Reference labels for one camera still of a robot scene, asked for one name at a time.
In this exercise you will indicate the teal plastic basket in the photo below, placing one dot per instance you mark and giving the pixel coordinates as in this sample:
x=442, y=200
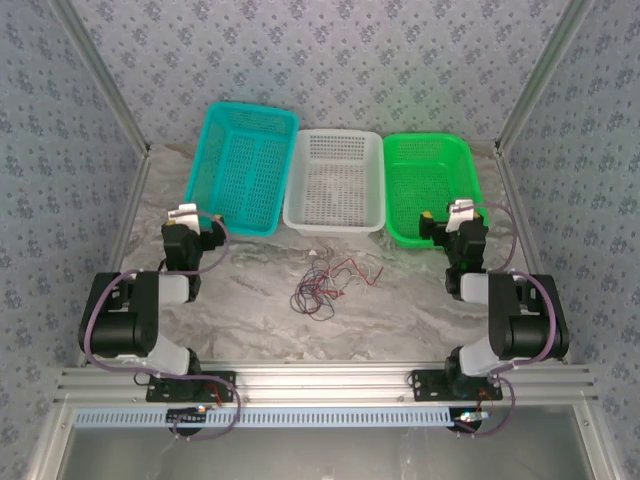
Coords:
x=240, y=165

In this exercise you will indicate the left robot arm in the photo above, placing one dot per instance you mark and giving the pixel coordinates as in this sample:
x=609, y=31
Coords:
x=120, y=330

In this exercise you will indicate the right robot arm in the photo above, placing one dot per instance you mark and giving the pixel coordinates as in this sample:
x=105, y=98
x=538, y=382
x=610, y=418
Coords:
x=525, y=335

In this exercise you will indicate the green plastic basket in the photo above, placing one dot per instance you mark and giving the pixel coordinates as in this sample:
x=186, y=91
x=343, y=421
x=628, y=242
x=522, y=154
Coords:
x=430, y=175

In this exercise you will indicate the white plastic basket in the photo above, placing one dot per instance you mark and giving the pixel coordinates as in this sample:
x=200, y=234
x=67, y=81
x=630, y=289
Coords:
x=332, y=175

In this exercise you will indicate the red power lead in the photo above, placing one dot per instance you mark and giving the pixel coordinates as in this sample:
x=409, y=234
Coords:
x=220, y=397
x=482, y=400

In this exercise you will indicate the small circuit board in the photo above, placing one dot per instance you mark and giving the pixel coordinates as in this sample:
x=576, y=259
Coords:
x=470, y=416
x=182, y=415

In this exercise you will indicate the grey metal panel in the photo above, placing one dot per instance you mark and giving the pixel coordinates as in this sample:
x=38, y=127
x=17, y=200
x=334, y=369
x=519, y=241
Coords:
x=325, y=455

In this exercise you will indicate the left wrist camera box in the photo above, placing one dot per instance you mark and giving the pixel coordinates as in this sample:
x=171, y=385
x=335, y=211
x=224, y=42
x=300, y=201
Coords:
x=182, y=210

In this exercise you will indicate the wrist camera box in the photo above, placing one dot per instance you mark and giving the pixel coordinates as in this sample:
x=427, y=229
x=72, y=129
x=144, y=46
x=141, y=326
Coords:
x=460, y=215
x=182, y=210

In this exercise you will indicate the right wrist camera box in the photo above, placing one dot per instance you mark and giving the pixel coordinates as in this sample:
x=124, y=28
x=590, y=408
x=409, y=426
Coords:
x=460, y=215

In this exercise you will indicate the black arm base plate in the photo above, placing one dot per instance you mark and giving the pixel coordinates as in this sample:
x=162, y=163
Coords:
x=229, y=380
x=422, y=385

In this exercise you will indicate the aluminium frame post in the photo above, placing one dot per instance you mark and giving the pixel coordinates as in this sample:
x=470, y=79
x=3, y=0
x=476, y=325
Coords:
x=102, y=75
x=540, y=75

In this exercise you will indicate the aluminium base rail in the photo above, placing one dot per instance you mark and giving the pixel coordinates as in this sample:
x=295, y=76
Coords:
x=325, y=380

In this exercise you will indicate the aluminium lower frame rail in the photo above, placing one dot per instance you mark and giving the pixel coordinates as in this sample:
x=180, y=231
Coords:
x=49, y=450
x=600, y=450

